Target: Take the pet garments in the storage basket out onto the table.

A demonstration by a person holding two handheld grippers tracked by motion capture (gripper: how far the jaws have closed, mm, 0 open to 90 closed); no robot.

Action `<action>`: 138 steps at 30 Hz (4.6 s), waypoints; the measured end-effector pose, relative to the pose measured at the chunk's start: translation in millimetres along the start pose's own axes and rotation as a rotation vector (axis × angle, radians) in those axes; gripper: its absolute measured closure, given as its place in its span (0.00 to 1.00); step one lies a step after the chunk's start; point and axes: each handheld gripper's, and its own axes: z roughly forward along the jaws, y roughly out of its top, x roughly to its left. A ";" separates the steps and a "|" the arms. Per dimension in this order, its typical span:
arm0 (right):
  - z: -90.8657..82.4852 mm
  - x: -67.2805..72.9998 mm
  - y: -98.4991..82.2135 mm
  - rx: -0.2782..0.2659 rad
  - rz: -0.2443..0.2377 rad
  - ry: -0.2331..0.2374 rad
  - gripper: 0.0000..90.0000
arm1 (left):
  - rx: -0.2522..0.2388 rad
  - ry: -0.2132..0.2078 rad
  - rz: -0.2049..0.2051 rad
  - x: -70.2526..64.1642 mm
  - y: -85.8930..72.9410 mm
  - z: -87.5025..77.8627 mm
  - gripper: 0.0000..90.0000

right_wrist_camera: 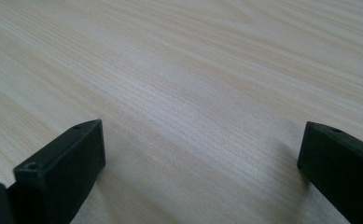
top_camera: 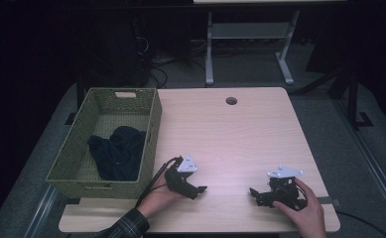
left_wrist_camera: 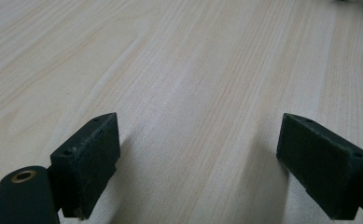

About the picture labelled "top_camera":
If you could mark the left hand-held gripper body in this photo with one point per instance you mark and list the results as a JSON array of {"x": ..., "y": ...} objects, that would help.
[{"x": 177, "y": 180}]

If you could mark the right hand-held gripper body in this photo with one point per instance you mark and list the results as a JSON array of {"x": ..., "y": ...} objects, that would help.
[{"x": 284, "y": 190}]

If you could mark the person's left hand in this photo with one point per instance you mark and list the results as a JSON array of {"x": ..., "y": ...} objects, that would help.
[{"x": 159, "y": 198}]

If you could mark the person's right hand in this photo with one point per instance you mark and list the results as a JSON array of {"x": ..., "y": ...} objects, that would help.
[{"x": 304, "y": 218}]

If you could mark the dark blue cloth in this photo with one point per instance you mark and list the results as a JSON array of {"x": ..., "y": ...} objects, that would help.
[{"x": 121, "y": 155}]

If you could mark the green woven basket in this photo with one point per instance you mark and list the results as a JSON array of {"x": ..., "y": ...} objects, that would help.
[{"x": 81, "y": 132}]

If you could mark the black metal stand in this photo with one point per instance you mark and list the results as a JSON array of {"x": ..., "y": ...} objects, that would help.
[{"x": 354, "y": 99}]

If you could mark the metal floor rail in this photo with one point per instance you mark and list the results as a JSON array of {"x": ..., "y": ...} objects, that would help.
[
  {"x": 40, "y": 211},
  {"x": 369, "y": 158}
]

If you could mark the white metal desk frame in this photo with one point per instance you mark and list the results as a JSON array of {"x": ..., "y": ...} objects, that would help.
[{"x": 250, "y": 31}]

